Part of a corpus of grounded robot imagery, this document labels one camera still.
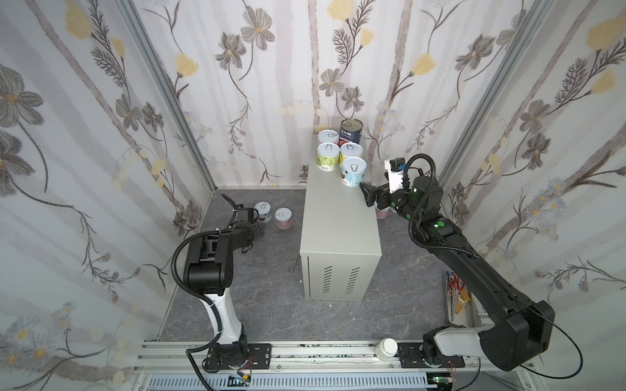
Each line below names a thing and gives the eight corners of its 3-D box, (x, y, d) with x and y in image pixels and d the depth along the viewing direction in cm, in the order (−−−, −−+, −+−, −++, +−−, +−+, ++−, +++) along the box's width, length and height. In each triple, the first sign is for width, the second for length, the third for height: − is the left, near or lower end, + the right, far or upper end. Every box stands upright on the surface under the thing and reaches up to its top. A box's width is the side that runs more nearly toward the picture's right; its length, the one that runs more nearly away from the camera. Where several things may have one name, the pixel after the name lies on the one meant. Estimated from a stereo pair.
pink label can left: (275, 229, 107) (273, 221, 103) (277, 215, 112) (275, 207, 108) (291, 229, 107) (290, 221, 103) (292, 215, 112) (291, 207, 108)
